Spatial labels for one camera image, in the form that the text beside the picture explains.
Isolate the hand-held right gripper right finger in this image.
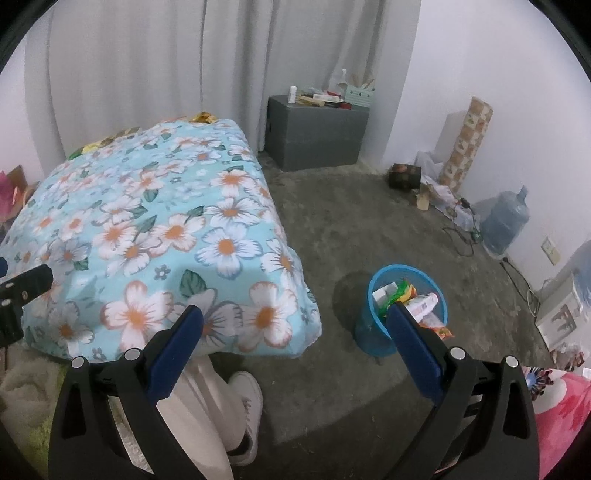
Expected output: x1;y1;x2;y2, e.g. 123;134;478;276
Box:
387;302;541;480

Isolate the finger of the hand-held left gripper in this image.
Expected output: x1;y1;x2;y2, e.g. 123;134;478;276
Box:
0;264;54;349

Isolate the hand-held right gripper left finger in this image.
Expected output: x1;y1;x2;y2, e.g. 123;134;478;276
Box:
47;305;204;480

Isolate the blue mesh wastebasket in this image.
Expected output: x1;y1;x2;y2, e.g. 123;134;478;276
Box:
355;264;448;357

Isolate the white tube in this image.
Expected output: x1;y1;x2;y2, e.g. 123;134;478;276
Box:
404;292;439;321

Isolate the person's trouser leg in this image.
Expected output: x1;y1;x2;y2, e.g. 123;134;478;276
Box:
154;355;250;480

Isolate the white shoe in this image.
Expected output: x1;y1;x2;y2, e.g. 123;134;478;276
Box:
226;370;264;466

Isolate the pink paper bag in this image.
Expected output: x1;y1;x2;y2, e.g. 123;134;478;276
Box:
0;166;40;217

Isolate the fluffy cream rug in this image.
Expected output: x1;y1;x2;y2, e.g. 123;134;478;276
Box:
0;346;153;480

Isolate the floral light blue bed cover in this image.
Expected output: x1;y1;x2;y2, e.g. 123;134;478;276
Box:
0;117;323;358

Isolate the white appliance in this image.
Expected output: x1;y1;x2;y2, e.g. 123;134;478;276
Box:
536;240;591;349

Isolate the small plastic bag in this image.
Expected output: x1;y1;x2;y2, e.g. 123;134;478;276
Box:
551;344;587;370

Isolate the pink blanket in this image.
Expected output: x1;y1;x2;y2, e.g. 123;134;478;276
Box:
436;367;591;480

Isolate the blue water jug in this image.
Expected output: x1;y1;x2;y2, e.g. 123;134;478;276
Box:
481;185;530;256

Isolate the crumpled plastic sheet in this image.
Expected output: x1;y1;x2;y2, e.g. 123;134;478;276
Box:
416;178;472;217

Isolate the dark brown box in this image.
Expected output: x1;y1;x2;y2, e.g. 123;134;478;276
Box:
388;163;422;191

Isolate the patterned paper roll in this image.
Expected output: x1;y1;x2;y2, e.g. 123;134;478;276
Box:
438;96;494;192

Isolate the grey cabinet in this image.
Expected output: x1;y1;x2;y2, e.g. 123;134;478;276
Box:
265;95;370;172

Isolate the white curtain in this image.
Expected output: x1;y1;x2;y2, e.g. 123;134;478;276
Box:
25;0;422;167

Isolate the pale green box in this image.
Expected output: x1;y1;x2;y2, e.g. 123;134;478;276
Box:
345;83;376;108

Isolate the black cable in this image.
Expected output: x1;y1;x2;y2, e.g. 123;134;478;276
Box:
501;258;541;315
443;198;481;257

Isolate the wall socket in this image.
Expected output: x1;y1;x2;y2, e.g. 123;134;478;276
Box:
541;236;561;265

